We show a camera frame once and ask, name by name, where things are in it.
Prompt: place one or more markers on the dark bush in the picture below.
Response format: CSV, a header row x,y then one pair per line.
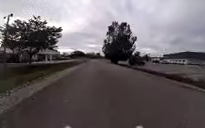
x,y
136,60

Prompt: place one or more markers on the grass strip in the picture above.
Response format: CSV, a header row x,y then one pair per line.
x,y
20,75

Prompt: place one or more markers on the dark leafy tree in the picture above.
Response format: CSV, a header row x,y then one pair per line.
x,y
30,35

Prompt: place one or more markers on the grey asphalt road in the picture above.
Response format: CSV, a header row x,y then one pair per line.
x,y
106,96

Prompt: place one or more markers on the house with pale roof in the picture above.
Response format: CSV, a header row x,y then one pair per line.
x,y
47,53

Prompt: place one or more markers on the pale gravel strip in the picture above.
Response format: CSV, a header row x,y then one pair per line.
x,y
26,91

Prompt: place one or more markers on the robot's own part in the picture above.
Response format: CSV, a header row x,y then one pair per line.
x,y
139,126
67,126

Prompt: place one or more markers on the grass verge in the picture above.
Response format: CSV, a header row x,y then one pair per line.
x,y
176,77

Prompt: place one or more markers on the long low building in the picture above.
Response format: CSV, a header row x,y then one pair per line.
x,y
186,57

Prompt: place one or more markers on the tall dark tree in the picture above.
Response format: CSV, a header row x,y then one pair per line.
x,y
119,41

